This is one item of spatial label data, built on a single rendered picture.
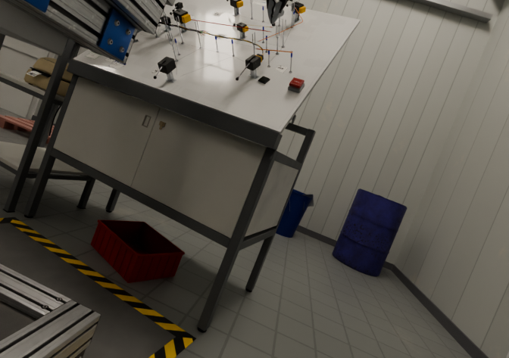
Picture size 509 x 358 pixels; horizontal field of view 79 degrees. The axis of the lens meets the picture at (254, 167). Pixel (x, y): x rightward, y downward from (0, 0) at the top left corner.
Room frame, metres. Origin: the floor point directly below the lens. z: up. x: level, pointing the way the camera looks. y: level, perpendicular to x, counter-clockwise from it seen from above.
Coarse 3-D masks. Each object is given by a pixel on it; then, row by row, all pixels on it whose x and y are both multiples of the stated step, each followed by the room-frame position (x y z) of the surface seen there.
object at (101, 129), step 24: (72, 96) 1.60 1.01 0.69; (96, 96) 1.55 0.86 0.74; (120, 96) 1.50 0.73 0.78; (72, 120) 1.58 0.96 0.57; (96, 120) 1.53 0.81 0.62; (120, 120) 1.49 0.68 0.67; (144, 120) 1.44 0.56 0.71; (72, 144) 1.57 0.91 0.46; (96, 144) 1.52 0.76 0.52; (120, 144) 1.47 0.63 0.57; (144, 144) 1.43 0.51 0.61; (96, 168) 1.50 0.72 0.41; (120, 168) 1.45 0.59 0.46
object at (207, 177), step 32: (160, 128) 1.40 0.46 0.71; (192, 128) 1.36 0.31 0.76; (160, 160) 1.39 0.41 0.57; (192, 160) 1.34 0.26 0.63; (224, 160) 1.29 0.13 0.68; (256, 160) 1.24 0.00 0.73; (160, 192) 1.37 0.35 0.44; (192, 192) 1.32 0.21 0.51; (224, 192) 1.27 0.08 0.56; (224, 224) 1.25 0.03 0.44
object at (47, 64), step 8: (40, 64) 1.73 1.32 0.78; (48, 64) 1.72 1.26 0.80; (40, 72) 1.68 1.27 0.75; (48, 72) 1.69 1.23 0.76; (64, 72) 1.70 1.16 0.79; (32, 80) 1.69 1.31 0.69; (40, 80) 1.68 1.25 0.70; (48, 80) 1.66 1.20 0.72; (64, 80) 1.72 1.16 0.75; (64, 88) 1.73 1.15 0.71; (64, 96) 1.75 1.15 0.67
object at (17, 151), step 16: (0, 48) 1.80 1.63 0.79; (64, 48) 1.59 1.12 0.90; (64, 64) 1.61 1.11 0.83; (0, 80) 1.73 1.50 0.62; (16, 80) 1.68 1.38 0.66; (48, 96) 1.59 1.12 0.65; (48, 112) 1.62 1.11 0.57; (48, 128) 2.22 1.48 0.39; (0, 144) 1.89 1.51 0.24; (16, 144) 2.03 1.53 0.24; (32, 144) 1.59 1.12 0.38; (0, 160) 1.65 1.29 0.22; (16, 160) 1.69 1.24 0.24; (32, 160) 1.62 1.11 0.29; (16, 176) 1.60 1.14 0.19; (32, 176) 1.65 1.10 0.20; (64, 176) 1.83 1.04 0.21; (80, 176) 1.94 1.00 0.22; (16, 192) 1.60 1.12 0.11; (80, 208) 2.01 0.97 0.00
